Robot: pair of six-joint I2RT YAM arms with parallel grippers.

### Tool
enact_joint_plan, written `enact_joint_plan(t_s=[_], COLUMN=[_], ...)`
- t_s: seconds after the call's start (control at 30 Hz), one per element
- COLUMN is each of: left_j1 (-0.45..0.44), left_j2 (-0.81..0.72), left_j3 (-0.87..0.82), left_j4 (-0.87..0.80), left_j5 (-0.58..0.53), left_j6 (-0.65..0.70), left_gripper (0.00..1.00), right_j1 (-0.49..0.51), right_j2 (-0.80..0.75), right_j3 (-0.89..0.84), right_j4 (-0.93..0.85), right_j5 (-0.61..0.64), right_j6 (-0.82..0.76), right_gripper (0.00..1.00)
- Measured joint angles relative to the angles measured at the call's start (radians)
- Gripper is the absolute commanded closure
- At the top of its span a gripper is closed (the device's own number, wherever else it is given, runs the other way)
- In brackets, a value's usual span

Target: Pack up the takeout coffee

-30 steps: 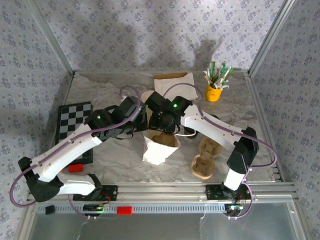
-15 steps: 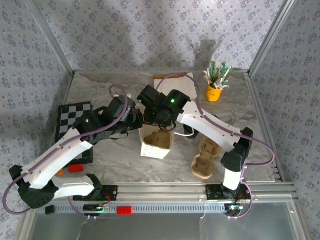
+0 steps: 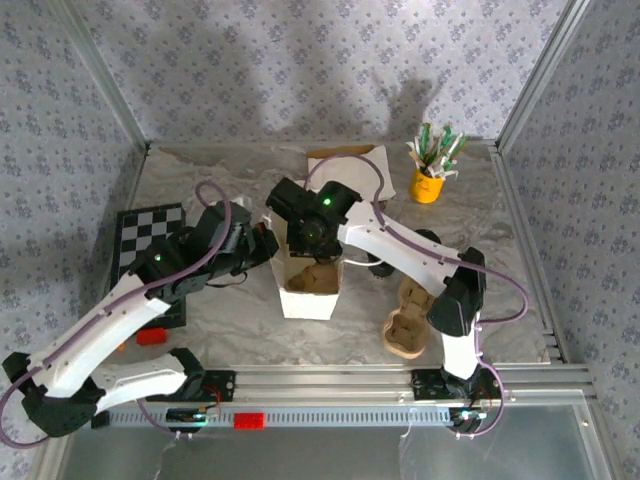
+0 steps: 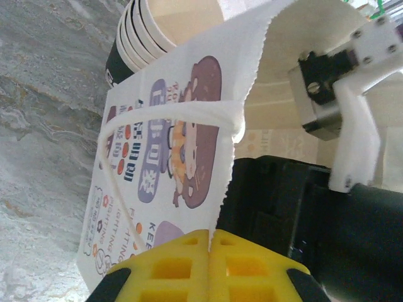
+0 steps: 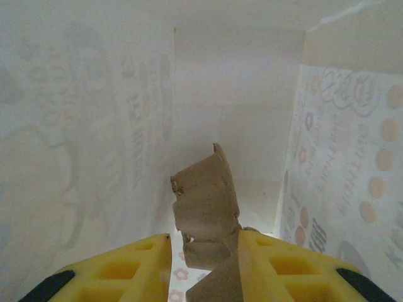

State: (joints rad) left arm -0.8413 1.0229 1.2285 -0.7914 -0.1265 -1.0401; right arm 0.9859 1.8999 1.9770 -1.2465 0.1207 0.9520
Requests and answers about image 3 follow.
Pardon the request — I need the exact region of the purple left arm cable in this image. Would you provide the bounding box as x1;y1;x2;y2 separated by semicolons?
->
0;180;234;449

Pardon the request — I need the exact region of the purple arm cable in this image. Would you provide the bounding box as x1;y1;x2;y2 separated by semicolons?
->
0;180;234;449
303;153;531;441

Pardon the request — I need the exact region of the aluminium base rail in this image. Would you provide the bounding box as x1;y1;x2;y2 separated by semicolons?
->
202;363;599;404

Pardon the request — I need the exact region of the brown pulp cup carrier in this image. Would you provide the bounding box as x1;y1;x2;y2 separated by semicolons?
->
286;262;342;295
381;276;437;360

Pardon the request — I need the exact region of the aluminium table edge rail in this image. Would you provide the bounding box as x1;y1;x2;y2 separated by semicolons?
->
489;142;569;364

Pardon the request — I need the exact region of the black paper coffee cup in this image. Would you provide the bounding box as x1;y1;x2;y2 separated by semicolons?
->
366;251;397;280

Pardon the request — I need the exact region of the white printed paper gift bag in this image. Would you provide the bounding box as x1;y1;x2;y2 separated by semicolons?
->
261;209;385;322

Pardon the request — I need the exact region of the grey slotted cable duct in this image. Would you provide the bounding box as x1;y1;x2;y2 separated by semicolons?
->
107;403;454;429

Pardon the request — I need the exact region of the black grey chessboard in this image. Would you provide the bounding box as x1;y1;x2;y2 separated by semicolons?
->
109;202;187;331

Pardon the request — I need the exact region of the yellow straw holder cup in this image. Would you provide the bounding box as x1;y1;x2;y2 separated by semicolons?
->
408;167;446;205

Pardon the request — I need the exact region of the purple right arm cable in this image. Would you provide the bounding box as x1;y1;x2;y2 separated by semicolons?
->
303;153;531;441

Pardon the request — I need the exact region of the aluminium frame post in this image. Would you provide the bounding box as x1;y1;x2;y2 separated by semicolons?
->
496;0;595;152
52;0;154;151

